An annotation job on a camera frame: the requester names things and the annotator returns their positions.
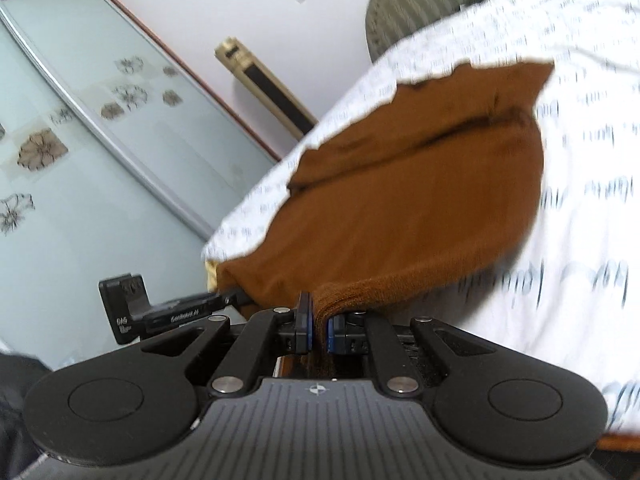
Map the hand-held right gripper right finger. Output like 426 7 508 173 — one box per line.
325 311 506 398

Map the gold tower fan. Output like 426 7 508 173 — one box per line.
215 36 319 140

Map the green upholstered headboard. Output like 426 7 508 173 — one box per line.
365 0 526 63

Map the wooden bed frame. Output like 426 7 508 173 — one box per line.
597 432 640 454

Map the white script-printed quilt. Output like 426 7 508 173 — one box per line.
200 0 640 436

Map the floral glass wardrobe door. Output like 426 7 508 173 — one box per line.
0 0 278 376

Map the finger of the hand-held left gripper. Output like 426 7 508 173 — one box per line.
207 286 258 320

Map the person's dark clothing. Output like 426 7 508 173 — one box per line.
0 352 56 480

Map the brown knit sweater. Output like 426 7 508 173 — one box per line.
215 60 556 381

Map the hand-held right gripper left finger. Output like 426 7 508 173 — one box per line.
142 291 316 401

